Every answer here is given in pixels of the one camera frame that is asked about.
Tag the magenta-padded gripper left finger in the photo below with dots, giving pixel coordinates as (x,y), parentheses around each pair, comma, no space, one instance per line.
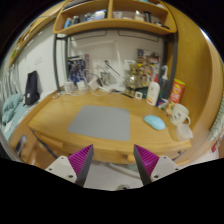
(63,166)

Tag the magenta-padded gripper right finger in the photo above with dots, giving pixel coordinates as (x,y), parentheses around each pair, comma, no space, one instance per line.
(161,166)

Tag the light blue computer mouse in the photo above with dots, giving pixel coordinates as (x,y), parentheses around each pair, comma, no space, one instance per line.
(154,122)

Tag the grey mouse pad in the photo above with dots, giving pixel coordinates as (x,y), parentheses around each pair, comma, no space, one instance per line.
(101,122)

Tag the clear plastic lidded container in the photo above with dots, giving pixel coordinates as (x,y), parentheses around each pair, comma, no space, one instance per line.
(184,132)

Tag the white printed mug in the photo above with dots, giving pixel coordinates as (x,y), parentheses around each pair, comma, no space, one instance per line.
(178,115)

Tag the blue snack packet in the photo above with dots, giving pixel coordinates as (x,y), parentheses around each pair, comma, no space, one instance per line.
(162,102)

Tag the white pump lotion bottle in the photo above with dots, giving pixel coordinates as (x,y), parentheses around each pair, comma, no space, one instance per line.
(153,93)

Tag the small white cube clock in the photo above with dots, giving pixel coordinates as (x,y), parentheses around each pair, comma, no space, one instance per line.
(138,95)

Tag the red chips can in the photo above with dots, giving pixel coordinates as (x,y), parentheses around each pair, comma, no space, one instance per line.
(176,91)

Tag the teal bed blanket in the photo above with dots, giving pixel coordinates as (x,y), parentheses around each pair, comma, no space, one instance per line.
(11,110)

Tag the dark green box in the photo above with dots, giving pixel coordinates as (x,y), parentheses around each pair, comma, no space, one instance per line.
(143,91)

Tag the black flat ruler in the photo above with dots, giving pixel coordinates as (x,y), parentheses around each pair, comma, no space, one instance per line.
(127,95)

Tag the clear glass jar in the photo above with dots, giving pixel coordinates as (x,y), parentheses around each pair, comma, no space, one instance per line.
(69,86)

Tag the blue spray bottle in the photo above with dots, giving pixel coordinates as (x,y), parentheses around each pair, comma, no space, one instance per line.
(164,83)

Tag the black backpack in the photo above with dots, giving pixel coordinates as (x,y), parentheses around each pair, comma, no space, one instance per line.
(32,88)

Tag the tan robot model figure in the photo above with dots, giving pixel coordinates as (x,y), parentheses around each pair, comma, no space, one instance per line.
(135,80)

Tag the white desk lamp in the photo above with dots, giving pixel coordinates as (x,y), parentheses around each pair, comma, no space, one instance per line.
(115,87)

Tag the dark blue model kit box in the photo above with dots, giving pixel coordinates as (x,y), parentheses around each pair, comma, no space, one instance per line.
(77,68)

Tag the colourful picture box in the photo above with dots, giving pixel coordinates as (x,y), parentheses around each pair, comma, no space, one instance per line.
(146,56)

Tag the wooden shelf unit with items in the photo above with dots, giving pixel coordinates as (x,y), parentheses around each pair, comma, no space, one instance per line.
(113,23)

